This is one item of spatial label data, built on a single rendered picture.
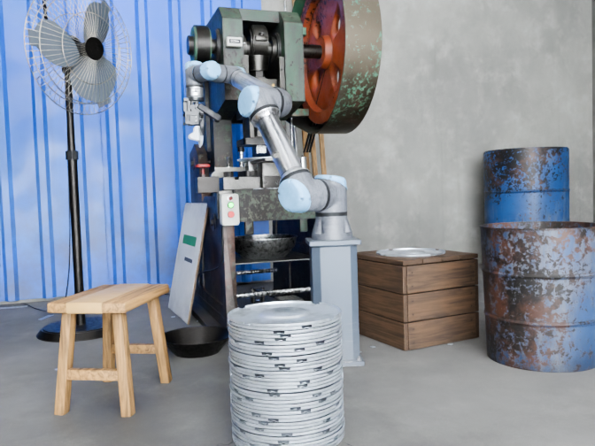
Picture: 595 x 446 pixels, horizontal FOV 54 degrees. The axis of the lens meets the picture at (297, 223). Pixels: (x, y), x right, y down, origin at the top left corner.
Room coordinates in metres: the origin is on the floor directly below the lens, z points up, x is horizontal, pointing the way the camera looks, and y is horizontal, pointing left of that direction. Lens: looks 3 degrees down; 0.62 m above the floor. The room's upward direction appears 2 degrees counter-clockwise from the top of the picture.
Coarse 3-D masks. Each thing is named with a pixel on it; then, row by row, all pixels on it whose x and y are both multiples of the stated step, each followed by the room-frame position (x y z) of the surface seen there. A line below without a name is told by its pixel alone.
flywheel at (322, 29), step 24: (312, 0) 3.08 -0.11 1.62; (336, 0) 2.87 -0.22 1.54; (312, 24) 3.19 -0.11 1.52; (336, 24) 2.93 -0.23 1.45; (336, 48) 2.88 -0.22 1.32; (312, 72) 3.21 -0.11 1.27; (336, 72) 2.96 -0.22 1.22; (312, 96) 3.21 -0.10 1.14; (336, 96) 2.81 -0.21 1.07; (312, 120) 3.13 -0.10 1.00
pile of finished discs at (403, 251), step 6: (378, 252) 2.52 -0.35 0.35; (384, 252) 2.51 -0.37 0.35; (390, 252) 2.50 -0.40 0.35; (396, 252) 2.47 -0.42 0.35; (402, 252) 2.44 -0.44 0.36; (408, 252) 2.43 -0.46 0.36; (414, 252) 2.42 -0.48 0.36; (420, 252) 2.42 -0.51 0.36; (426, 252) 2.46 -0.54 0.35; (432, 252) 2.45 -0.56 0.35; (438, 252) 2.44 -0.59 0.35; (444, 252) 2.41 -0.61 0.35
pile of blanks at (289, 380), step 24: (240, 336) 1.38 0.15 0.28; (264, 336) 1.35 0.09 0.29; (288, 336) 1.35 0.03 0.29; (312, 336) 1.36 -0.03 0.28; (336, 336) 1.42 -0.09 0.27; (240, 360) 1.39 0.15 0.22; (264, 360) 1.35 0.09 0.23; (288, 360) 1.34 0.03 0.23; (312, 360) 1.36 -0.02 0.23; (336, 360) 1.42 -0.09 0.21; (240, 384) 1.39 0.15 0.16; (264, 384) 1.35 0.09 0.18; (288, 384) 1.34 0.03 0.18; (312, 384) 1.36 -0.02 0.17; (336, 384) 1.41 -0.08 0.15; (240, 408) 1.41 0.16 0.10; (264, 408) 1.35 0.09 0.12; (288, 408) 1.34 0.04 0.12; (312, 408) 1.37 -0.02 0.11; (336, 408) 1.41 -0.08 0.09; (240, 432) 1.40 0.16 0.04; (264, 432) 1.35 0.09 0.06; (288, 432) 1.34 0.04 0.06; (312, 432) 1.35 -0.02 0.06; (336, 432) 1.40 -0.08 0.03
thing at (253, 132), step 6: (258, 78) 2.85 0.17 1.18; (264, 78) 2.86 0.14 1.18; (270, 84) 2.82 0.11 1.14; (276, 84) 2.83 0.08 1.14; (246, 120) 2.83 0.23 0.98; (246, 126) 2.83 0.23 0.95; (252, 126) 2.79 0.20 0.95; (246, 132) 2.84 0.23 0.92; (252, 132) 2.79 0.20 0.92; (258, 132) 2.77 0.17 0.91
